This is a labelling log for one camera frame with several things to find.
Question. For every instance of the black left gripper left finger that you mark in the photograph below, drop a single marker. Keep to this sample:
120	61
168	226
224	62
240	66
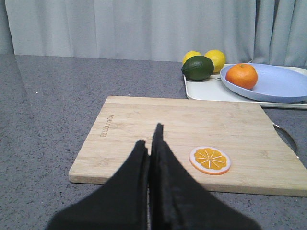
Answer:
119	204

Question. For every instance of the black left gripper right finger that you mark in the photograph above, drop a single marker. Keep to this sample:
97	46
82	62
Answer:
178	202

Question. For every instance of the orange mandarin fruit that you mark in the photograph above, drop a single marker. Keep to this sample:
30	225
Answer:
242	75

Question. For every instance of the light blue round plate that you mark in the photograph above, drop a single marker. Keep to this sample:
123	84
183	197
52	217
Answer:
275	84

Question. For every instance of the white rectangular tray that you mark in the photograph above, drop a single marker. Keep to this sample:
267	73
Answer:
213	89

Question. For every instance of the orange slice piece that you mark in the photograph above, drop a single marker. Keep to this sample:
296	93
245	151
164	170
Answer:
210	160

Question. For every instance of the wooden cutting board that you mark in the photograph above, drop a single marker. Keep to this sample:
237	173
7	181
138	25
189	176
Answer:
261	163

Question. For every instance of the dark green lime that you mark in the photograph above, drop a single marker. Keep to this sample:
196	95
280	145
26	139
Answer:
198	68

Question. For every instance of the yellow lemon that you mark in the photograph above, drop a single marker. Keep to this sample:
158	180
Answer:
190	54
218	59

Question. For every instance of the grey white curtain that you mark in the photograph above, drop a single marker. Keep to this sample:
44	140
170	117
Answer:
261	31

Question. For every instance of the metal cutting board handle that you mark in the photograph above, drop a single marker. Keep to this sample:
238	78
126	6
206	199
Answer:
287	137

